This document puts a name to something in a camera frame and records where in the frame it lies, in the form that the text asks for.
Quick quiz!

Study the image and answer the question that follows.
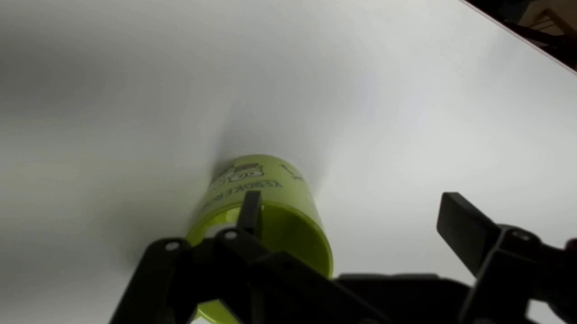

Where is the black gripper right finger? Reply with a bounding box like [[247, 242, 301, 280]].
[[435, 192, 577, 324]]

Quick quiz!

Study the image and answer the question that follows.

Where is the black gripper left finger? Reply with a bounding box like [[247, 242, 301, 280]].
[[110, 192, 386, 324]]

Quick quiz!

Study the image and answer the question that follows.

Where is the lime green printed mug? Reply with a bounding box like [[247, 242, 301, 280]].
[[184, 154, 336, 324]]

